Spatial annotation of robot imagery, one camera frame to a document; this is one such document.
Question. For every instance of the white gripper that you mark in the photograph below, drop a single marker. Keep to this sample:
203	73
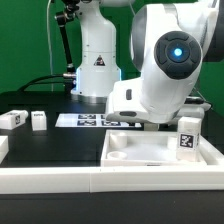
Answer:
123	105

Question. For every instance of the white square table top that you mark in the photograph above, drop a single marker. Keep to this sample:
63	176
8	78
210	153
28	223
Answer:
148	148

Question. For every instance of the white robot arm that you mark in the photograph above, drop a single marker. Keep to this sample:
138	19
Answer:
168	44

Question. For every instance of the white sheet with markers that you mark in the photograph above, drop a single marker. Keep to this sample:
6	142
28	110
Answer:
90	120

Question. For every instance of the white U-shaped obstacle fence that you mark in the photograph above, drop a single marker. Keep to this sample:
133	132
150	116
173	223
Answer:
110	178

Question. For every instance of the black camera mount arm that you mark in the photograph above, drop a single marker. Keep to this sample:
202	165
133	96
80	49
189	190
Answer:
62	18

